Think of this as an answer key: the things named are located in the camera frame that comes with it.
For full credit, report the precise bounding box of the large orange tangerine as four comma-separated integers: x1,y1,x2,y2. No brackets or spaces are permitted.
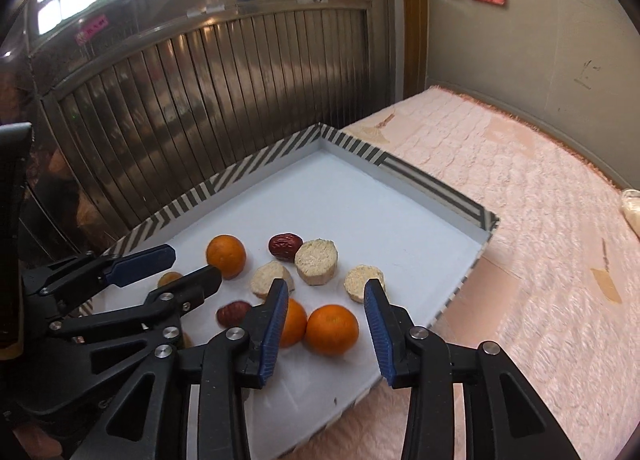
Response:
205,235,246,280

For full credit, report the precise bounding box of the red jujube date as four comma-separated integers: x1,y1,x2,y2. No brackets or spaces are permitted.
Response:
268,232,304,262

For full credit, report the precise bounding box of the cream corn cob chunk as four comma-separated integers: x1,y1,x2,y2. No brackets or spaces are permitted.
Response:
294,239,338,286

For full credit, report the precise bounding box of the brown longan fruit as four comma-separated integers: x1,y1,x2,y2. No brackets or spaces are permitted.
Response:
157,270,182,289

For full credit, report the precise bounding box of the small red jujube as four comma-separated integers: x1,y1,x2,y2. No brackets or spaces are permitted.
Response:
216,301,253,329

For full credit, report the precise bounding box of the cream cob chunk near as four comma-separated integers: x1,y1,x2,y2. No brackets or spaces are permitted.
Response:
250,261,295,300

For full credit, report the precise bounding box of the small orange tangerine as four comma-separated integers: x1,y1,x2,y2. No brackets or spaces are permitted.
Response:
280,298,307,348

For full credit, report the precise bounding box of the pink quilted bedspread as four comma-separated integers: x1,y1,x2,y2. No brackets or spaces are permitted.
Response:
284,84,640,460

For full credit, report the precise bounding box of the white tray striped rim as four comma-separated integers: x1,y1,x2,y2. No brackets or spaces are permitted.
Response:
111,124,499,459

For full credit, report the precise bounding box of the cream cob chunk far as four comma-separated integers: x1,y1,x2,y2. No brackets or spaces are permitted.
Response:
343,265,386,304

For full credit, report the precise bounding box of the white wrapped pillow roll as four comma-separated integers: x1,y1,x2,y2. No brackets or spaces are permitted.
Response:
620,189,640,238

